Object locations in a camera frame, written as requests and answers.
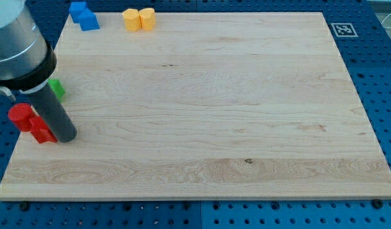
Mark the white fiducial marker tag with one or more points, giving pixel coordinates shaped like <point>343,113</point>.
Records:
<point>344,30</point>

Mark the red angular block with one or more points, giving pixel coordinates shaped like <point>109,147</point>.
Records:
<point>41,131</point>

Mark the blue block rear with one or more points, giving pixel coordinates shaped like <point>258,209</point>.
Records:
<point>76,8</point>

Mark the green block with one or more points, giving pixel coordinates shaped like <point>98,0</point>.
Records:
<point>57,88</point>

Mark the wooden board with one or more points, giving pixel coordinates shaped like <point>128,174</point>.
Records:
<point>206,106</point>

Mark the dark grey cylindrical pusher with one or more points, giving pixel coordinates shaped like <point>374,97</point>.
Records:
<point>47,105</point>

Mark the red cylinder block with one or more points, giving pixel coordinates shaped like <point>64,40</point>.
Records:
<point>20,115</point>

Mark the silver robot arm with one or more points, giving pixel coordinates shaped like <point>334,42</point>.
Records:
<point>26,57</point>

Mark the yellow hexagon block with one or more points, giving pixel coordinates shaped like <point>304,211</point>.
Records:
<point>131,19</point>

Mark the blue block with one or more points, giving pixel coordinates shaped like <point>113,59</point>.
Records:
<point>87,20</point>
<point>76,8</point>

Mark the yellow rounded block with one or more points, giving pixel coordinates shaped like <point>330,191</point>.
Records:
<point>147,17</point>

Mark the blue block front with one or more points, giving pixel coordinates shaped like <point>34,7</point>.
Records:
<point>87,20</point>

